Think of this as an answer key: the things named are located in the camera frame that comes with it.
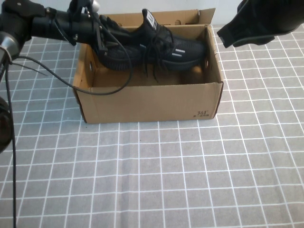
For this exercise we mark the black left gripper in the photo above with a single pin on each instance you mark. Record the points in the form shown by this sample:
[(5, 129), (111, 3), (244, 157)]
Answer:
[(88, 28)]

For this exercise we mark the black mesh sneaker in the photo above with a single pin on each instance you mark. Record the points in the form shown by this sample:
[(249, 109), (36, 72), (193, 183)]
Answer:
[(180, 47)]

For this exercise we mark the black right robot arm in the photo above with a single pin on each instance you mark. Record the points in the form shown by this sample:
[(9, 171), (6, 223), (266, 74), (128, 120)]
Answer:
[(261, 19)]

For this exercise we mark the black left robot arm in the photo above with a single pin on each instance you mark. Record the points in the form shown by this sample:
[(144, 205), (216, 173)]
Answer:
[(19, 23)]

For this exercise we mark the brown cardboard shoe box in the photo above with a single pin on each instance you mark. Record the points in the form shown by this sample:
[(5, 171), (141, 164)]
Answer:
[(147, 104)]

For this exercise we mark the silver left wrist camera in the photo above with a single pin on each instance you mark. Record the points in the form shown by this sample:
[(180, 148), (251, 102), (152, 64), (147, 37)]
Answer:
[(95, 4)]

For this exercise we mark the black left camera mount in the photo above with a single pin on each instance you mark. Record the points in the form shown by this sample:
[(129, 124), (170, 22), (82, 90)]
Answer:
[(78, 6)]

